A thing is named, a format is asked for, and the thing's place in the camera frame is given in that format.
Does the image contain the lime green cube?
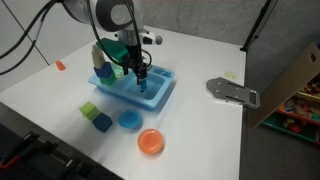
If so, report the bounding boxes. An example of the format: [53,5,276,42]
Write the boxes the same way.
[79,101,100,120]

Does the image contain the dark blue block in sink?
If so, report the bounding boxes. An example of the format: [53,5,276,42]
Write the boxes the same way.
[94,62,113,78]

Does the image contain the yellow sticky note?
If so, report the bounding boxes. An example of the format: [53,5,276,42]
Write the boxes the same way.
[224,71,237,80]

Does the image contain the black clamp equipment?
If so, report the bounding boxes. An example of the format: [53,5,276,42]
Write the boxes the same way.
[0,132,96,180]

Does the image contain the black tripod stand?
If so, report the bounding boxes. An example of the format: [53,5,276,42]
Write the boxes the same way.
[240,0,279,52]

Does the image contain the toy storage shelf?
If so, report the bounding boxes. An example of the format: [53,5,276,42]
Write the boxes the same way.
[248,43,320,145]

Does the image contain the grey metal mounting plate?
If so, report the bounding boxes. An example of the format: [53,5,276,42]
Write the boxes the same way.
[205,77,260,109]

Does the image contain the dark blue cube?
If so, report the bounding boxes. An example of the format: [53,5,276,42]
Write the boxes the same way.
[92,113,113,133]

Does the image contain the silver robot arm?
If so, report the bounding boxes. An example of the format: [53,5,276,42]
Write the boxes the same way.
[62,0,163,85]

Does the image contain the small orange cup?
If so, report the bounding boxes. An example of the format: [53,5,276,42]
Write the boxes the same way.
[55,61,66,71]

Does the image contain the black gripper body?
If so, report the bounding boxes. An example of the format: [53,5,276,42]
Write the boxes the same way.
[122,45,147,76]

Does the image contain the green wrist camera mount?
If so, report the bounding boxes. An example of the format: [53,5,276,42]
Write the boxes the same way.
[96,38,130,63]

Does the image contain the black cables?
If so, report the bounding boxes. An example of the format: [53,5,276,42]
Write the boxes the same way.
[0,0,59,76]

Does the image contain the small blue cup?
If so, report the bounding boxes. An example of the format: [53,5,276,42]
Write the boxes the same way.
[140,79,147,90]

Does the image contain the light blue toy sink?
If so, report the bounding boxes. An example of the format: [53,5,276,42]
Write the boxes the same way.
[89,66,175,111]

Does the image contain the green block in sink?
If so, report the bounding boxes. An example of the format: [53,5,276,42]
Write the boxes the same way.
[100,73,116,86]

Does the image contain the orange plate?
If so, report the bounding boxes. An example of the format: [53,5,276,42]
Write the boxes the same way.
[138,129,164,154]

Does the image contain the blue plate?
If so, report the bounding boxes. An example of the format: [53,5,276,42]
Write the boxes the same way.
[118,109,142,129]

